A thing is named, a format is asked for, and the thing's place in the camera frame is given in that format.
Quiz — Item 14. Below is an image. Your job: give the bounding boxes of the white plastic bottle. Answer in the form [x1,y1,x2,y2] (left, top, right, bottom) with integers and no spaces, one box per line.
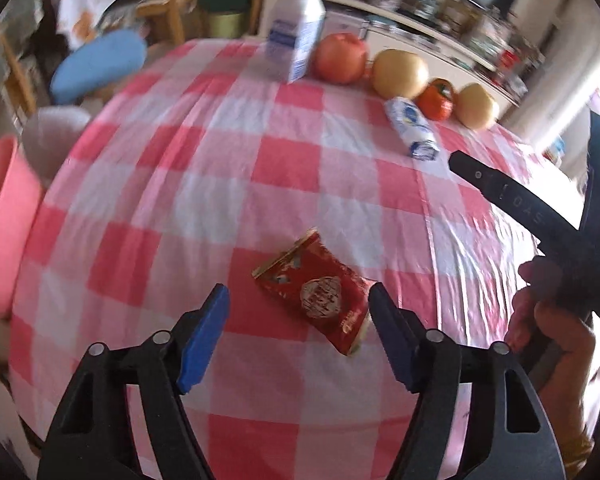
[263,0,326,85]

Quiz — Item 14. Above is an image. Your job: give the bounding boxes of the table with orange print cloth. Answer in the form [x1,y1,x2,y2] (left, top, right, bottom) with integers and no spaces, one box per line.
[54,0,152,49]

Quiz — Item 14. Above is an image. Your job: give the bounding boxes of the large yellow pear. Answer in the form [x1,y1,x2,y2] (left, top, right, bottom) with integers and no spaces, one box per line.
[370,48,430,100]

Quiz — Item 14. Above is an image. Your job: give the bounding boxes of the wooden chair with lace cover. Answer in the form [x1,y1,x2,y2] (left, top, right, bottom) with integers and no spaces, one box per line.
[137,0,207,47]

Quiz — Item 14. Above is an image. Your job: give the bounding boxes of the red apple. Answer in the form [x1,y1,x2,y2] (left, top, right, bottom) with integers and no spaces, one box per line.
[312,32,370,85]

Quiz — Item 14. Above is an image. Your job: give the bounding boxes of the pink plastic bin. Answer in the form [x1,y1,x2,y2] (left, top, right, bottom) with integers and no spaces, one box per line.
[0,135,46,322]

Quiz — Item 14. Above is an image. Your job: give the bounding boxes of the cream television cabinet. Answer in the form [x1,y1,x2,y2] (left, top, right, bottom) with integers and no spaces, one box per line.
[244,0,527,106]

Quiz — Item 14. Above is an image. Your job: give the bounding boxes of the green waste bin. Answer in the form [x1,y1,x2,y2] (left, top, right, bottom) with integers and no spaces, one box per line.
[199,8,246,40]

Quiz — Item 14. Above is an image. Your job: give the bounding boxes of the orange tangerine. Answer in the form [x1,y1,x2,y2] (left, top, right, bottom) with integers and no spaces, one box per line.
[413,77,456,122]

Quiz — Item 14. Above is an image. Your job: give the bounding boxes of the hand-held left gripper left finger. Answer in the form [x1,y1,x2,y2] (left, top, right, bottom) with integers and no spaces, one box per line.
[36,283,217,480]

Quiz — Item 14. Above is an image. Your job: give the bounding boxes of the person's right hand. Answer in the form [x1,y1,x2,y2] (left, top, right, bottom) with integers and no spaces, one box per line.
[504,255,599,427]

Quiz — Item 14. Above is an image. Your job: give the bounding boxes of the pink storage box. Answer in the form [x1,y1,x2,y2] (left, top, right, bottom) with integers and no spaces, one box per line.
[324,9,371,41]

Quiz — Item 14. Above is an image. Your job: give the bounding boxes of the person's right forearm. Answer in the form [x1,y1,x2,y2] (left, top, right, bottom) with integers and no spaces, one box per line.
[559,409,599,479]

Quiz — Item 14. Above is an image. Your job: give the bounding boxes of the wooden chair with grey cover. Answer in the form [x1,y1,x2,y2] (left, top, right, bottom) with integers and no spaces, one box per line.
[0,24,39,117]

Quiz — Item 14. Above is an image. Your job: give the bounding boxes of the blue cushioned stool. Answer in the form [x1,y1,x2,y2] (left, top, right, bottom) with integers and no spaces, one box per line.
[49,28,149,107]

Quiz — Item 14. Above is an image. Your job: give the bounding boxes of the red foil snack packet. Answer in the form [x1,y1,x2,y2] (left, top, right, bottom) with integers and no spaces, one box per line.
[251,228,384,357]

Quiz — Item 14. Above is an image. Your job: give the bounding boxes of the blue and white wrapper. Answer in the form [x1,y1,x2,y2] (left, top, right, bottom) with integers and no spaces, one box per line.
[383,95,441,161]

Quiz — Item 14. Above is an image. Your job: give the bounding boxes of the dark wooden chair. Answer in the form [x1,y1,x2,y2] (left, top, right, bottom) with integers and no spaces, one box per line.
[34,0,72,77]

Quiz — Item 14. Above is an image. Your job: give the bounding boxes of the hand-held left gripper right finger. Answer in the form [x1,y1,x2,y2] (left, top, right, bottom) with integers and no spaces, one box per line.
[367,281,567,480]

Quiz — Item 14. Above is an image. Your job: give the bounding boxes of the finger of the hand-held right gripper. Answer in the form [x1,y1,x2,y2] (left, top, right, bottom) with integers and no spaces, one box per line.
[448,149,507,204]

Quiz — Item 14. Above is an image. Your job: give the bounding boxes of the white covered air conditioner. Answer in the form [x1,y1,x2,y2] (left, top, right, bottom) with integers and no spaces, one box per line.
[499,0,600,132]

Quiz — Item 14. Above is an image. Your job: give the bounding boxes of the small yellow pear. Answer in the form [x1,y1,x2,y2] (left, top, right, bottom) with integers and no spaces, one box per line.
[453,82,501,130]

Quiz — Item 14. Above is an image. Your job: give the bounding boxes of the white cushion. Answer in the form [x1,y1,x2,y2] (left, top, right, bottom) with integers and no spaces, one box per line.
[19,106,92,187]

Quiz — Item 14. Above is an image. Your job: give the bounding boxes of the pink checked tablecloth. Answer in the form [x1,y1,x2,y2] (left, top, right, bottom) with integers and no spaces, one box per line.
[7,34,589,480]

